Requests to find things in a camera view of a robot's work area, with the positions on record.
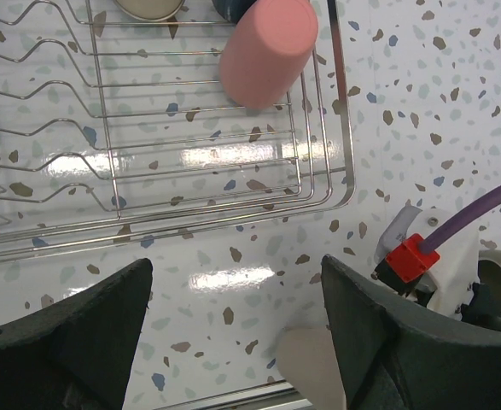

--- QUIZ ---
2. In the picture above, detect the aluminium rail table edge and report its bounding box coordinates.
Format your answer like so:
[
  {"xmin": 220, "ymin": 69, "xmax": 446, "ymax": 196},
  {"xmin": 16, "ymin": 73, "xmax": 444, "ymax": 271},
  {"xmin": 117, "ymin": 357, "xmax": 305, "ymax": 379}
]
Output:
[{"xmin": 165, "ymin": 381, "xmax": 314, "ymax": 410}]

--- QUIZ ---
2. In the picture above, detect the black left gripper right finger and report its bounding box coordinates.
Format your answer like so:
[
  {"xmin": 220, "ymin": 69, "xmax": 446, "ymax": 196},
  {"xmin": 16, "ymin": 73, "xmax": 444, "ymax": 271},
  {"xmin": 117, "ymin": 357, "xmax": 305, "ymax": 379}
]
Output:
[{"xmin": 322, "ymin": 255, "xmax": 501, "ymax": 409}]

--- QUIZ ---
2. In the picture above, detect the dark blue ceramic mug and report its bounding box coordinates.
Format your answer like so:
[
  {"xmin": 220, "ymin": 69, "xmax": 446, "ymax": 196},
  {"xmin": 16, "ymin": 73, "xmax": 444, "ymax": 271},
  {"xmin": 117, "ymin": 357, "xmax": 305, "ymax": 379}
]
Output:
[{"xmin": 212, "ymin": 0, "xmax": 256, "ymax": 24}]

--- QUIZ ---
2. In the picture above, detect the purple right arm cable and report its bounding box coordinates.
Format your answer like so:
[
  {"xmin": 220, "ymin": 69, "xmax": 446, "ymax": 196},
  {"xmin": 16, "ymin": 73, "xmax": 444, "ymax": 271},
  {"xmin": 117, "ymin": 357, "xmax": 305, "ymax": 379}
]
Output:
[{"xmin": 420, "ymin": 174, "xmax": 501, "ymax": 253}]

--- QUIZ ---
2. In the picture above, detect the steel wire dish rack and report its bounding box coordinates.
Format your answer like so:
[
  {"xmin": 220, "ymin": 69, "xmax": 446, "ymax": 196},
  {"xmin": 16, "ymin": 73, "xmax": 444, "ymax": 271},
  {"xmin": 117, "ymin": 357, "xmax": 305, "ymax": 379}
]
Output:
[{"xmin": 0, "ymin": 1, "xmax": 355, "ymax": 263}]

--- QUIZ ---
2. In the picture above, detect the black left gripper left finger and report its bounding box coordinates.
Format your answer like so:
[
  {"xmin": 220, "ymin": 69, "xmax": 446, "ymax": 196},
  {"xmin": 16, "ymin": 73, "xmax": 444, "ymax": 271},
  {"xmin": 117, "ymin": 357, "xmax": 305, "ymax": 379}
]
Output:
[{"xmin": 0, "ymin": 259, "xmax": 153, "ymax": 409}]

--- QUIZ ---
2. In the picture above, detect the beige plastic cup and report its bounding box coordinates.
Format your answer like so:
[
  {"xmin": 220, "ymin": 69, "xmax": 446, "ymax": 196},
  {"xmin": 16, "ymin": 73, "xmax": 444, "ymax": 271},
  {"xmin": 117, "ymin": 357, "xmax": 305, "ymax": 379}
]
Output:
[{"xmin": 276, "ymin": 327, "xmax": 347, "ymax": 409}]

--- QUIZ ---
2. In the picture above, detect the pink plastic cup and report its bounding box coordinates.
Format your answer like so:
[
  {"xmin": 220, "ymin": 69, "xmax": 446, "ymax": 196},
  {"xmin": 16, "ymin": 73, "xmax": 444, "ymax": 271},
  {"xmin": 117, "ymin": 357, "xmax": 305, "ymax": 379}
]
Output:
[{"xmin": 218, "ymin": 0, "xmax": 318, "ymax": 109}]

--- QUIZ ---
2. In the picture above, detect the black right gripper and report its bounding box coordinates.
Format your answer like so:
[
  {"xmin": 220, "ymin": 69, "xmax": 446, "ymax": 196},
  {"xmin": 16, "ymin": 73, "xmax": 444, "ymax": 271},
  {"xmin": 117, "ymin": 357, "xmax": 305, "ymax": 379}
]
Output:
[{"xmin": 461, "ymin": 283, "xmax": 501, "ymax": 332}]

